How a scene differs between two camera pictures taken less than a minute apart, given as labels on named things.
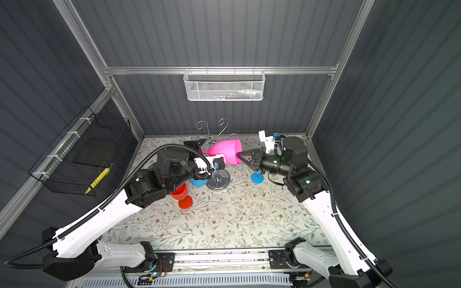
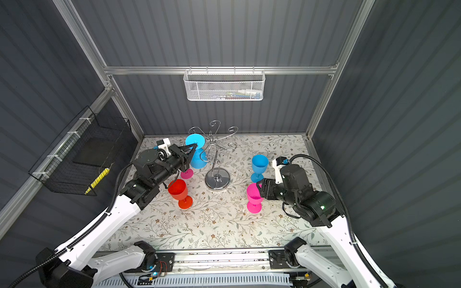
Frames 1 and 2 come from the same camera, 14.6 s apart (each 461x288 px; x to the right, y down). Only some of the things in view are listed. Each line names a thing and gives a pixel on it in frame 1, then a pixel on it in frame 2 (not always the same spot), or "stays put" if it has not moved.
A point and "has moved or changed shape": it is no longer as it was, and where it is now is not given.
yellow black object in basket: x=99 y=179 stays put
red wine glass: x=180 y=192 stays put
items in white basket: x=241 y=94 stays put
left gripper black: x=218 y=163 to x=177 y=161
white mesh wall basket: x=224 y=85 stays put
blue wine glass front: x=200 y=183 has moved or changed shape
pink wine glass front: x=228 y=148 to x=254 y=198
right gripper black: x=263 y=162 to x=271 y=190
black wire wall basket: x=86 y=147 stays put
